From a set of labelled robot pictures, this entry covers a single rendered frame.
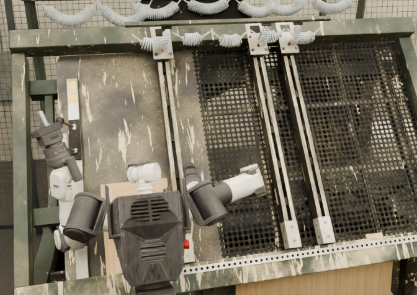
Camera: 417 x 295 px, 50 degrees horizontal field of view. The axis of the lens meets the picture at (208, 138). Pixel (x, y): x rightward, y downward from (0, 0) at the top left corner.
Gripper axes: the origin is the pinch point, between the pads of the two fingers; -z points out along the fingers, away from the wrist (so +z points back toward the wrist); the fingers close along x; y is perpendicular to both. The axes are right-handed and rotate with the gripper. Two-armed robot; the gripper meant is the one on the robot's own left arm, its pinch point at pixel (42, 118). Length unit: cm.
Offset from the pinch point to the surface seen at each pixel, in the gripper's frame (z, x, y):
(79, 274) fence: 69, -4, -17
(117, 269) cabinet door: 74, 10, -10
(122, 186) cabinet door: 43, 31, -18
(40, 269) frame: 72, -6, -58
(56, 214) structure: 45, 4, -36
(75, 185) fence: 35.0, 14.0, -27.4
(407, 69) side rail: 43, 186, 56
